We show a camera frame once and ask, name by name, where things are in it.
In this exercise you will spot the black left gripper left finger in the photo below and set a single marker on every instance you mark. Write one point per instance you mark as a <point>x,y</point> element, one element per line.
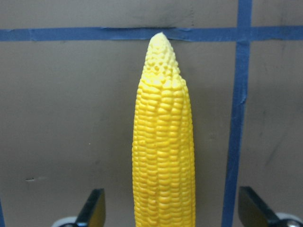
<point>93,213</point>

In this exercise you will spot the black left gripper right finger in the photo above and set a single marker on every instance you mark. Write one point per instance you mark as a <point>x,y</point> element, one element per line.
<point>254,212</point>

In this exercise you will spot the yellow corn cob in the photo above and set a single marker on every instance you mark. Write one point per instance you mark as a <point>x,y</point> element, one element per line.
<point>163,159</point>

